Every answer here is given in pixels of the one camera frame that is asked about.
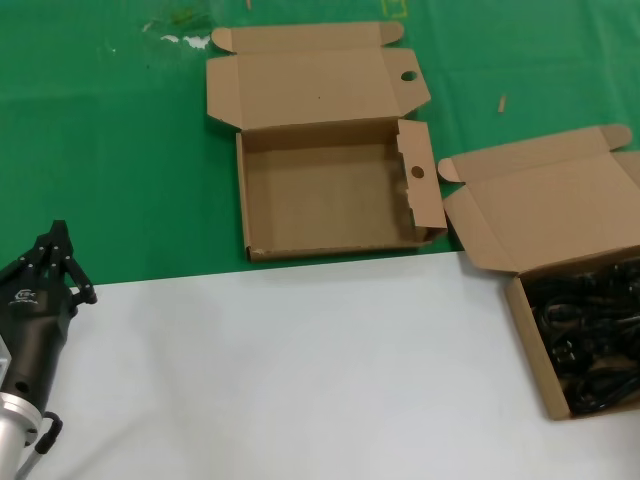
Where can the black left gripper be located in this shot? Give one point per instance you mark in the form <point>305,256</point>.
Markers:
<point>30,325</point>

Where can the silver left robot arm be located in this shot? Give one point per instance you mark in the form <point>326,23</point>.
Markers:
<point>12,435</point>

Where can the open cardboard box with holes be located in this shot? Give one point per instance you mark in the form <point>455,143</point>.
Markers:
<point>320,200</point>

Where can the open cardboard box plain lid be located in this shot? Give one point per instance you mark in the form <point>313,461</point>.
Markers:
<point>520,210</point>

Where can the green table cloth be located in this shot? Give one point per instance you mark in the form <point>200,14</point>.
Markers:
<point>100,150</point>

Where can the clear plastic scrap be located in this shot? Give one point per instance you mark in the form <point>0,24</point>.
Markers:
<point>195,42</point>

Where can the small wooden stick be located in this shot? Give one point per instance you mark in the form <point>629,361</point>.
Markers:
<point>501,104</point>

